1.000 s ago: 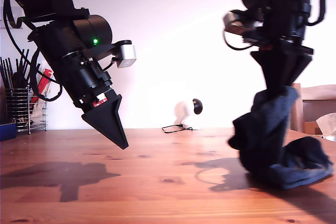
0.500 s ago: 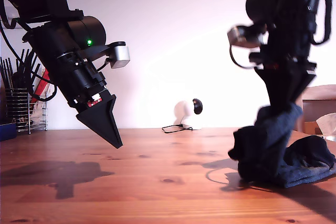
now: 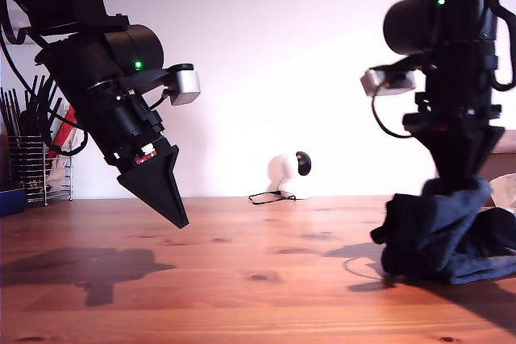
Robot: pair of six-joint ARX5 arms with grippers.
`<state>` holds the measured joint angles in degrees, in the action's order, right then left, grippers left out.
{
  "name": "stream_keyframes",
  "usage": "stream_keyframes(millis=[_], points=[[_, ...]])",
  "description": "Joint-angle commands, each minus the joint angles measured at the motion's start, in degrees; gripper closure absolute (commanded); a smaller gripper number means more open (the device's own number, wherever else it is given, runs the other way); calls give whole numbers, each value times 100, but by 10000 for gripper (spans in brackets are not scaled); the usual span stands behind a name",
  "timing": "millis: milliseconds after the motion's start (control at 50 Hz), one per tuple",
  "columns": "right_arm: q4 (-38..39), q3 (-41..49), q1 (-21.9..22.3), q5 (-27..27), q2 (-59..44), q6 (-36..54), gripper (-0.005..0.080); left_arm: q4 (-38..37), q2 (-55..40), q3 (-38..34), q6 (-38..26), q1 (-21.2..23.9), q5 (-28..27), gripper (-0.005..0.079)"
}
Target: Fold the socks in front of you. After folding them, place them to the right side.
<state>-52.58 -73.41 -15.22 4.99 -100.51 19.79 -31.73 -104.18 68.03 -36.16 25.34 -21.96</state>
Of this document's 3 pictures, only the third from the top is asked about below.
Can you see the white tissue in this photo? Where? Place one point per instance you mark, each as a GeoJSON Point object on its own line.
{"type": "Point", "coordinates": [506, 189]}

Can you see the black chopstick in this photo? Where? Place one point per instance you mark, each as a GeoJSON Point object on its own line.
{"type": "Point", "coordinates": [5, 112]}
{"type": "Point", "coordinates": [47, 104]}
{"type": "Point", "coordinates": [39, 93]}
{"type": "Point", "coordinates": [55, 112]}
{"type": "Point", "coordinates": [17, 112]}
{"type": "Point", "coordinates": [32, 91]}

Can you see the wooden chair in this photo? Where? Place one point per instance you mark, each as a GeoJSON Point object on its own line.
{"type": "Point", "coordinates": [506, 146]}

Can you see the grey sock dark cuff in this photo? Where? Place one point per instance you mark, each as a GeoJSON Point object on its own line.
{"type": "Point", "coordinates": [423, 231]}
{"type": "Point", "coordinates": [500, 235]}

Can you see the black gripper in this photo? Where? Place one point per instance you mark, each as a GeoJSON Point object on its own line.
{"type": "Point", "coordinates": [129, 130]}
{"type": "Point", "coordinates": [459, 98]}

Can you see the white light switch plate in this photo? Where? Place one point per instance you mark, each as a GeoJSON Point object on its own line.
{"type": "Point", "coordinates": [20, 21]}

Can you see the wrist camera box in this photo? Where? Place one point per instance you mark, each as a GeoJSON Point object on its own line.
{"type": "Point", "coordinates": [186, 86]}
{"type": "Point", "coordinates": [373, 80]}

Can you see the red package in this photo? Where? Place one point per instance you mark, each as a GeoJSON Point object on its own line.
{"type": "Point", "coordinates": [66, 126]}

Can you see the blue box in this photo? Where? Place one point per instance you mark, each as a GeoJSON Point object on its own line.
{"type": "Point", "coordinates": [12, 203]}

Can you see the white round security camera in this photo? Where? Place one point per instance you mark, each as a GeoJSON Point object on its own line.
{"type": "Point", "coordinates": [288, 175]}

